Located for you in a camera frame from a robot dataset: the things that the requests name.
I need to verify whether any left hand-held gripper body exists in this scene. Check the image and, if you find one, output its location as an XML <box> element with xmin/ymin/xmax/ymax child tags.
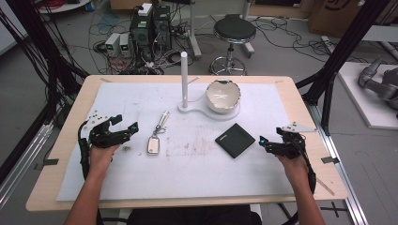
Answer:
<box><xmin>84</xmin><ymin>110</ymin><xmax>132</xmax><ymax>150</ymax></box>

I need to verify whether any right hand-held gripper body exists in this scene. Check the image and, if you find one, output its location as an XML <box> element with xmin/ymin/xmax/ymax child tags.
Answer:
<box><xmin>268</xmin><ymin>121</ymin><xmax>318</xmax><ymax>160</ymax></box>

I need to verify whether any silver key fob with strap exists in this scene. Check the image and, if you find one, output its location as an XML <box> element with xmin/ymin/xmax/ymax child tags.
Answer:
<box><xmin>146</xmin><ymin>110</ymin><xmax>172</xmax><ymax>157</ymax></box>

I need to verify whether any black wallet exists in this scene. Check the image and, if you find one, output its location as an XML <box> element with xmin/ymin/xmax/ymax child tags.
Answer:
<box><xmin>214</xmin><ymin>122</ymin><xmax>257</xmax><ymax>159</ymax></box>

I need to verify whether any white ceramic bowl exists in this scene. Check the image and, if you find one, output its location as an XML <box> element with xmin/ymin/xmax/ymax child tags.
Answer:
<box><xmin>205</xmin><ymin>79</ymin><xmax>242</xmax><ymax>114</ymax></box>

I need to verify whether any white hook stand with pole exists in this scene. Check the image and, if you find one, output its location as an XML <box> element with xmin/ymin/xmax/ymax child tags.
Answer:
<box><xmin>176</xmin><ymin>51</ymin><xmax>241</xmax><ymax>122</ymax></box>

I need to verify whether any person's left hand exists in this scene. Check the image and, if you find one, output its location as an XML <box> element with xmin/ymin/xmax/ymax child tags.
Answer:
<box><xmin>88</xmin><ymin>142</ymin><xmax>122</xmax><ymax>182</ymax></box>

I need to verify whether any person's right hand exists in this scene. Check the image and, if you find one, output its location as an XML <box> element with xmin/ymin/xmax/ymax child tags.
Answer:
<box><xmin>276</xmin><ymin>154</ymin><xmax>312</xmax><ymax>192</ymax></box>

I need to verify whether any wooden table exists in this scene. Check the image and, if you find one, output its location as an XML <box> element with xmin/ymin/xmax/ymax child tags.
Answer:
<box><xmin>25</xmin><ymin>74</ymin><xmax>349</xmax><ymax>213</ymax></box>

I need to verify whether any grey tape strip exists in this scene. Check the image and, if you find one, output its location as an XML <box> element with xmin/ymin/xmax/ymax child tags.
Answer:
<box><xmin>33</xmin><ymin>157</ymin><xmax>60</xmax><ymax>172</ymax></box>
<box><xmin>320</xmin><ymin>156</ymin><xmax>341</xmax><ymax>165</ymax></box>

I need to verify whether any thin wooden stick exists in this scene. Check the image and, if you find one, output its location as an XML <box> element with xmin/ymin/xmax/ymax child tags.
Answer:
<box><xmin>314</xmin><ymin>177</ymin><xmax>336</xmax><ymax>197</ymax></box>

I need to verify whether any grey power supply unit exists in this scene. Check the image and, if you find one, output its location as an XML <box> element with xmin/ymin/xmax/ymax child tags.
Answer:
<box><xmin>118</xmin><ymin>32</ymin><xmax>131</xmax><ymax>58</ymax></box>
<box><xmin>104</xmin><ymin>32</ymin><xmax>122</xmax><ymax>58</ymax></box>

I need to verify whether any white foam mat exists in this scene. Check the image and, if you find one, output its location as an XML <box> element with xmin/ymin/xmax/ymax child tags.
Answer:
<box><xmin>55</xmin><ymin>81</ymin><xmax>296</xmax><ymax>203</ymax></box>

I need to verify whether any black tape cross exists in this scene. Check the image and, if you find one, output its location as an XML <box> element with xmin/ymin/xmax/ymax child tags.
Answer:
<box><xmin>319</xmin><ymin>201</ymin><xmax>349</xmax><ymax>218</ymax></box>

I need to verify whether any white platform board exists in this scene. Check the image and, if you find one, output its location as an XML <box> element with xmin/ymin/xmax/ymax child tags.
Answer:
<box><xmin>337</xmin><ymin>61</ymin><xmax>398</xmax><ymax>131</ymax></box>

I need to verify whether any black computer tower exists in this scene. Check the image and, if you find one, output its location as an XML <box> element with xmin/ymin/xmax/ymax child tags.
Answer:
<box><xmin>129</xmin><ymin>12</ymin><xmax>155</xmax><ymax>63</ymax></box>
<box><xmin>152</xmin><ymin>4</ymin><xmax>173</xmax><ymax>53</ymax></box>

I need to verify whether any person's dark clothing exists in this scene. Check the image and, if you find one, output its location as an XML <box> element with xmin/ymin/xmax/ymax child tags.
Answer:
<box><xmin>126</xmin><ymin>203</ymin><xmax>263</xmax><ymax>225</ymax></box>

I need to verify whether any black round stool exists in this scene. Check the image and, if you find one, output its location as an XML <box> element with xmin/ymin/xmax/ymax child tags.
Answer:
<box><xmin>208</xmin><ymin>13</ymin><xmax>258</xmax><ymax>77</ymax></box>

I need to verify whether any white box on tower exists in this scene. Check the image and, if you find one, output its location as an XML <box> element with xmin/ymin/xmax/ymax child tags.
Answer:
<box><xmin>137</xmin><ymin>2</ymin><xmax>154</xmax><ymax>18</ymax></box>

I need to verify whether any white metal stand leg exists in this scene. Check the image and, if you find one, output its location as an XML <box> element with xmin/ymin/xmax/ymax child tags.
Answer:
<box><xmin>186</xmin><ymin>0</ymin><xmax>204</xmax><ymax>59</ymax></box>

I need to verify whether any brown cardboard box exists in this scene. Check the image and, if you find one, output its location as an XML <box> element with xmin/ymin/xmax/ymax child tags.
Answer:
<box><xmin>307</xmin><ymin>0</ymin><xmax>398</xmax><ymax>39</ymax></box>

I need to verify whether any left hand-held gripper black cable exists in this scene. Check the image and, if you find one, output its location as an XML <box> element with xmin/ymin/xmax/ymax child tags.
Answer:
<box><xmin>77</xmin><ymin>119</ymin><xmax>92</xmax><ymax>182</ymax></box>

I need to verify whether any hand-held gripper black cable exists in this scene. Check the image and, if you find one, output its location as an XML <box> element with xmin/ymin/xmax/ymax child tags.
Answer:
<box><xmin>77</xmin><ymin>119</ymin><xmax>92</xmax><ymax>182</ymax></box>
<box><xmin>281</xmin><ymin>133</ymin><xmax>317</xmax><ymax>225</ymax></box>

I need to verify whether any right hand-held gripper black cable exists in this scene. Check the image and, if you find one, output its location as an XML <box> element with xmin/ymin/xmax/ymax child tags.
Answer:
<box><xmin>281</xmin><ymin>133</ymin><xmax>317</xmax><ymax>225</ymax></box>

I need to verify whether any aluminium rail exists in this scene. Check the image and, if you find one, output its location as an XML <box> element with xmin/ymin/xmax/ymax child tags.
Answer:
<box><xmin>0</xmin><ymin>122</ymin><xmax>54</xmax><ymax>209</ymax></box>
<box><xmin>307</xmin><ymin>102</ymin><xmax>370</xmax><ymax>225</ymax></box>

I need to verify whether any tangle of floor cables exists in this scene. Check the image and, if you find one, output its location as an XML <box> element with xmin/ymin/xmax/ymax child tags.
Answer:
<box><xmin>252</xmin><ymin>16</ymin><xmax>370</xmax><ymax>64</ymax></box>

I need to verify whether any black frame with cable bundle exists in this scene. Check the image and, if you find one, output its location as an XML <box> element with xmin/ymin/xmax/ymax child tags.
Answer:
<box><xmin>0</xmin><ymin>0</ymin><xmax>90</xmax><ymax>186</ymax></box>

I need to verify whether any black metal frame post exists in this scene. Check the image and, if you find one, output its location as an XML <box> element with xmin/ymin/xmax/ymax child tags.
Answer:
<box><xmin>295</xmin><ymin>0</ymin><xmax>392</xmax><ymax>136</ymax></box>

